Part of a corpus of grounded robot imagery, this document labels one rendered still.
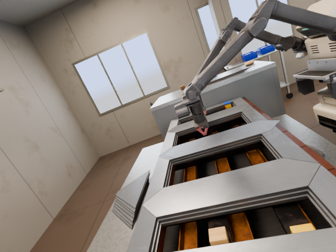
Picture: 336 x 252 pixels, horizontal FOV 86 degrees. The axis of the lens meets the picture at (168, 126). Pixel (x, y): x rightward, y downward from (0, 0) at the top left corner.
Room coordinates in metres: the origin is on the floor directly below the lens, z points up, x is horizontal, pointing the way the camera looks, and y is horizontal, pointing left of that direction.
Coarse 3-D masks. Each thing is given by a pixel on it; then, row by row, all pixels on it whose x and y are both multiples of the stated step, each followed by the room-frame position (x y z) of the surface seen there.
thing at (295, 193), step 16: (208, 112) 1.72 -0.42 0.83; (240, 112) 1.34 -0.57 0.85; (192, 128) 1.44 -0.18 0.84; (176, 144) 1.31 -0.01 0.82; (224, 144) 0.96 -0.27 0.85; (240, 144) 0.93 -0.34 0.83; (176, 160) 1.03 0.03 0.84; (288, 192) 0.49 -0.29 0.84; (304, 192) 0.47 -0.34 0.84; (208, 208) 0.56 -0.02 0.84; (224, 208) 0.54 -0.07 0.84; (240, 208) 0.52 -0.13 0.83; (320, 208) 0.41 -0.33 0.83; (160, 224) 0.60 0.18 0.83
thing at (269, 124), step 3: (261, 120) 1.05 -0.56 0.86; (264, 120) 1.03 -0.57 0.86; (267, 120) 1.02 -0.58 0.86; (270, 120) 1.00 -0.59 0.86; (264, 123) 1.00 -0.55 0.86; (267, 123) 0.98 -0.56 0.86; (270, 123) 0.97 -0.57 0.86; (273, 123) 0.95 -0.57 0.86; (267, 126) 0.95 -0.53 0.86; (270, 126) 0.93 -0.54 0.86; (273, 126) 0.92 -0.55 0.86; (270, 129) 0.90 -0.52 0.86
